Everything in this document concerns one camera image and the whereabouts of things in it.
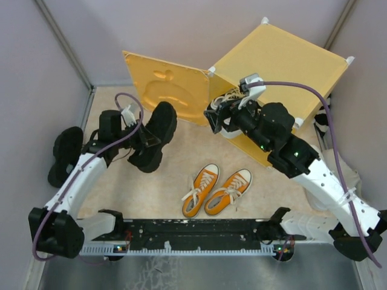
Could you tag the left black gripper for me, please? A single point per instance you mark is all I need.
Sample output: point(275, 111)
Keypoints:
point(147, 137)

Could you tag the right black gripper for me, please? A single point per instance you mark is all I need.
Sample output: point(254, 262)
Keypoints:
point(248, 104)

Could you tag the black white sneaker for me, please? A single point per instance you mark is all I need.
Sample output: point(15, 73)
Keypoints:
point(232, 94)
point(230, 134)

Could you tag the black chunky shoe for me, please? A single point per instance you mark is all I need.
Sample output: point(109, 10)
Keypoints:
point(66, 151)
point(162, 124)

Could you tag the yellow cabinet door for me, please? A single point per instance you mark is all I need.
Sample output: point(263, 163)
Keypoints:
point(185, 88)

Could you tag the orange canvas sneaker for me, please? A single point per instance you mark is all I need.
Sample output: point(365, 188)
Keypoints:
point(199, 188)
point(229, 193)

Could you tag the yellow shoe cabinet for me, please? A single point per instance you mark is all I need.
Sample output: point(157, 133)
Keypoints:
point(277, 55)

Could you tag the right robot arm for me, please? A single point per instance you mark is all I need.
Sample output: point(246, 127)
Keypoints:
point(354, 228)

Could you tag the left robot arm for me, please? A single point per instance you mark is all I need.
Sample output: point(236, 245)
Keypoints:
point(55, 228)

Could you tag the zebra striped shoe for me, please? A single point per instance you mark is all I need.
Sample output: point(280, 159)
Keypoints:
point(321, 121)

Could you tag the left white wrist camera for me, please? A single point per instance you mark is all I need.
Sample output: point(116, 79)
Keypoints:
point(128, 114)

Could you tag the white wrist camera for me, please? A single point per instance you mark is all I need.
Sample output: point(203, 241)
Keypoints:
point(128, 114)
point(251, 87)

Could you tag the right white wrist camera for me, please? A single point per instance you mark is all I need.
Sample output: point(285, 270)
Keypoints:
point(251, 87)

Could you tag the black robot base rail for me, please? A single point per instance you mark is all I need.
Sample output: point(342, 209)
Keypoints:
point(189, 237)

